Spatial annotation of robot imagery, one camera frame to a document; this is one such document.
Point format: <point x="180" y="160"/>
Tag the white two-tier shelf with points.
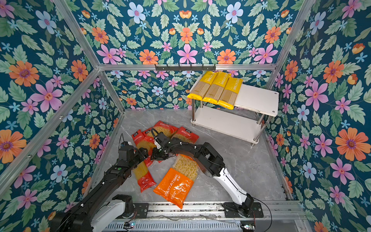
<point x="254" y="109"/>

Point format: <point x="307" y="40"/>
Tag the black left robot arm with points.
<point x="80" y="217"/>

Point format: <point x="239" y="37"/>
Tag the red spaghetti bag front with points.
<point x="142" y="140"/>

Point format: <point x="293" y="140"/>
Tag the yellow spaghetti bag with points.
<point x="217" y="87"/>
<point x="201" y="87"/>
<point x="230" y="93"/>

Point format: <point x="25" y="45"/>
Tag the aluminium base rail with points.
<point x="269" y="216"/>

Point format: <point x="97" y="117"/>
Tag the red fusilli pasta bag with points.
<point x="160" y="126"/>

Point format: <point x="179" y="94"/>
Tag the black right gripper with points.
<point x="155" y="155"/>

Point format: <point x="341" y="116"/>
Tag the red spaghetti bag behind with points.
<point x="143" y="177"/>

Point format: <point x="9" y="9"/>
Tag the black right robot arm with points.
<point x="210" y="163"/>

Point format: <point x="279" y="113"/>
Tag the orange macaroni pasta bag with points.
<point x="178" y="181"/>

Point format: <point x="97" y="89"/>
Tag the black hook rail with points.
<point x="185" y="67"/>

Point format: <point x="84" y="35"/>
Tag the red spaghetti bag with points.
<point x="143" y="177"/>
<point x="142" y="140"/>

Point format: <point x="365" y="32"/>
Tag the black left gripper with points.
<point x="141" y="153"/>

